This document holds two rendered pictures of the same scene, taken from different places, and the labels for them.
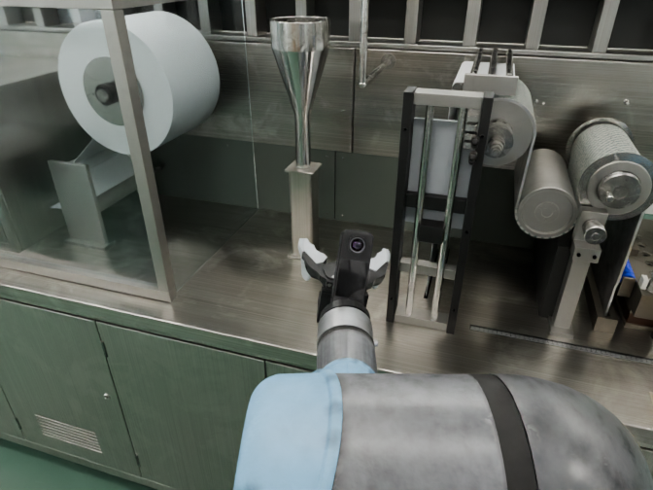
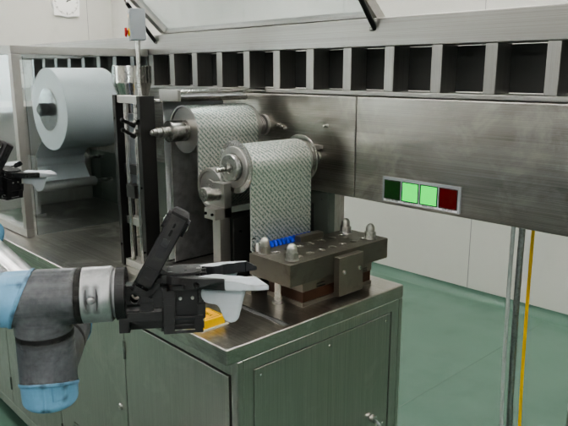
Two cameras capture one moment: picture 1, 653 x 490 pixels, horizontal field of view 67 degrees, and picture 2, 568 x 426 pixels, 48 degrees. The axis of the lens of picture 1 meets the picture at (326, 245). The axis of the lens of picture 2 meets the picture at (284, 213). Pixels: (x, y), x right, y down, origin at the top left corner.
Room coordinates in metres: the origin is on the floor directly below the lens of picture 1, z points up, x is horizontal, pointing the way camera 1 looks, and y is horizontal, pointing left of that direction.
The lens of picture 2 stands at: (-0.53, -1.55, 1.51)
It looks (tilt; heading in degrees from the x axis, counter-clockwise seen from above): 13 degrees down; 29
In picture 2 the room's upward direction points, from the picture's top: straight up
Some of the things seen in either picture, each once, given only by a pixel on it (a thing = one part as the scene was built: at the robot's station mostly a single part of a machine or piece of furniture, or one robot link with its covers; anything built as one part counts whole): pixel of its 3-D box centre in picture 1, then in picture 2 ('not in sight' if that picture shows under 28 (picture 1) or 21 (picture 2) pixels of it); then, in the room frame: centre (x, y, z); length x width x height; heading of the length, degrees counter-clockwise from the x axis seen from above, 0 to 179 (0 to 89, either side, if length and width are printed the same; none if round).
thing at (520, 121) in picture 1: (498, 118); (217, 128); (1.13, -0.39, 1.33); 0.25 x 0.14 x 0.14; 162
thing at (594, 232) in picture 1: (595, 233); (205, 193); (0.86, -0.54, 1.18); 0.04 x 0.02 x 0.04; 72
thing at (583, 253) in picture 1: (576, 276); (217, 236); (0.90, -0.55, 1.05); 0.06 x 0.05 x 0.31; 162
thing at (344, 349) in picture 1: (346, 380); not in sight; (0.43, -0.02, 1.21); 0.11 x 0.08 x 0.09; 179
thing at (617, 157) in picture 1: (617, 188); (235, 166); (0.92, -0.59, 1.25); 0.15 x 0.01 x 0.15; 72
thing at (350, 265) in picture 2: not in sight; (349, 273); (1.01, -0.91, 0.96); 0.10 x 0.03 x 0.11; 162
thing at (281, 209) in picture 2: (619, 225); (281, 212); (1.02, -0.69, 1.11); 0.23 x 0.01 x 0.18; 162
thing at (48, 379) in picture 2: not in sight; (50, 361); (0.02, -0.88, 1.12); 0.11 x 0.08 x 0.11; 38
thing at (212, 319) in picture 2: not in sight; (204, 319); (0.65, -0.67, 0.91); 0.07 x 0.07 x 0.02; 72
